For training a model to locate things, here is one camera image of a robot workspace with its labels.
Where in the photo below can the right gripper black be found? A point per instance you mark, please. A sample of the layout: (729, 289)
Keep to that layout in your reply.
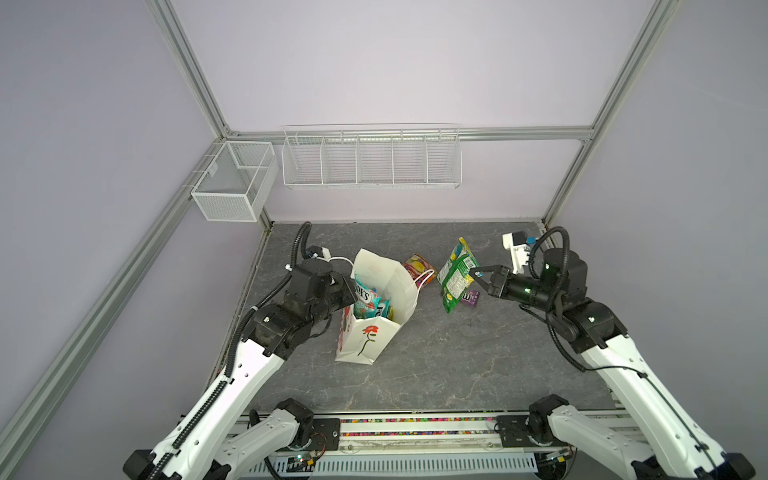
(501, 281)

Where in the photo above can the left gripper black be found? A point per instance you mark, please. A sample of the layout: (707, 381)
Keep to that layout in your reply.
(347, 290)

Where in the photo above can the purple M&M's packet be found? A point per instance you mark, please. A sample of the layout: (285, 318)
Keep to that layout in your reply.
(470, 298)

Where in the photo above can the green candy bag back side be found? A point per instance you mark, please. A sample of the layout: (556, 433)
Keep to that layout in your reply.
(454, 277)

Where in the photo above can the teal Fox's mint bag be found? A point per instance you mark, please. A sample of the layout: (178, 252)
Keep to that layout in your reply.
(366, 301)

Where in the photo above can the white floral paper bag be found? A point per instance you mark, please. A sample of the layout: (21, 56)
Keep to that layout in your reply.
(386, 296)

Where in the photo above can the blue snack bar packet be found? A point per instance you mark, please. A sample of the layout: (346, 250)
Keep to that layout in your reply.
(384, 309)

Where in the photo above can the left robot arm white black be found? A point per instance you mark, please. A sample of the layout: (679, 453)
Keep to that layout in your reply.
(201, 446)

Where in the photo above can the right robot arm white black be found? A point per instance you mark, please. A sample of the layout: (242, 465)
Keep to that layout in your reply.
(549, 281)

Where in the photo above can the orange Fox's fruits candy bag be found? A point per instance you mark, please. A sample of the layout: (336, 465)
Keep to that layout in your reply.
(419, 269)

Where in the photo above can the white mesh box basket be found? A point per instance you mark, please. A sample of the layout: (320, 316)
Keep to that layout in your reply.
(236, 183)

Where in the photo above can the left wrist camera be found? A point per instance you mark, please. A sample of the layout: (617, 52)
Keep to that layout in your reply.
(318, 252)

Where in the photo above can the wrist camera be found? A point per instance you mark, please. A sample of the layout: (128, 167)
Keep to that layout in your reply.
(518, 244)
(318, 252)

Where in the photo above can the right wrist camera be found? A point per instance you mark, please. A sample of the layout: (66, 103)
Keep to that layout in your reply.
(518, 244)

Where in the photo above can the white wire shelf basket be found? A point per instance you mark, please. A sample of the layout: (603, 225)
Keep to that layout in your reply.
(393, 155)

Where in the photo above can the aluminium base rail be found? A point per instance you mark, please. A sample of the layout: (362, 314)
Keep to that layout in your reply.
(459, 441)

